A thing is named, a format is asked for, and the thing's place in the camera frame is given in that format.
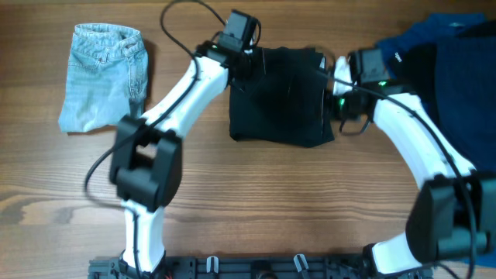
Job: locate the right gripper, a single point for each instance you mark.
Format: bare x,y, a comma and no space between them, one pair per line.
342,119

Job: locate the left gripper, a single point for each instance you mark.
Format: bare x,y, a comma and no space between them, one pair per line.
259,70

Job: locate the black shorts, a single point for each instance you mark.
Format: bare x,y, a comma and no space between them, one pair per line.
284,99

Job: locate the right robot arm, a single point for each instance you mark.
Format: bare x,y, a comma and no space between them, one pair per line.
453,214

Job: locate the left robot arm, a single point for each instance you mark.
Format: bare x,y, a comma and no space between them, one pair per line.
146,166

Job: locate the black t-shirt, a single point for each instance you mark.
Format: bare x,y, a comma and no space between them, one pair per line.
419,63

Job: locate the blue polo shirt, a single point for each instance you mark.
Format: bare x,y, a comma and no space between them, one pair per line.
437,27

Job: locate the dark navy shirt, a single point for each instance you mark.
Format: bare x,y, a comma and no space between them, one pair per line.
465,95

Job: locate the folded light blue jeans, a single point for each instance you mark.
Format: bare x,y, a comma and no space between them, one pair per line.
107,77

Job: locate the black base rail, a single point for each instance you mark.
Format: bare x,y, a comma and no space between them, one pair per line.
344,266

